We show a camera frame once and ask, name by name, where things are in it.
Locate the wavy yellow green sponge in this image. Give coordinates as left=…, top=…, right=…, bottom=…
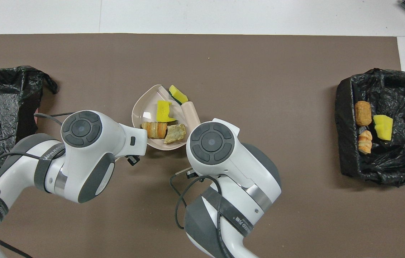
left=373, top=115, right=394, bottom=141

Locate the brown table mat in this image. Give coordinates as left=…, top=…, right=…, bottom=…
left=0, top=33, right=405, bottom=258

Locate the beige plastic dustpan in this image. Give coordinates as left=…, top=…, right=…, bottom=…
left=132, top=84, right=197, bottom=151

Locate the notched yellow sponge piece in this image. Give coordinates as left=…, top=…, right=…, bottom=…
left=156, top=101, right=177, bottom=123

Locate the pale bread piece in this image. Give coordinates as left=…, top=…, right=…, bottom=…
left=163, top=124, right=187, bottom=144

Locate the small striped bread roll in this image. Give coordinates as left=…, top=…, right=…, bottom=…
left=358, top=130, right=373, bottom=154

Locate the striped croissant bread piece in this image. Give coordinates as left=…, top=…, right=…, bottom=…
left=141, top=121, right=168, bottom=139

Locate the brown bread bun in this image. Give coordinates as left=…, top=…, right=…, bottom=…
left=354, top=101, right=372, bottom=126

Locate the green yellow sponge wedge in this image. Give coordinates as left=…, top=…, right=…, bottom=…
left=169, top=85, right=189, bottom=105

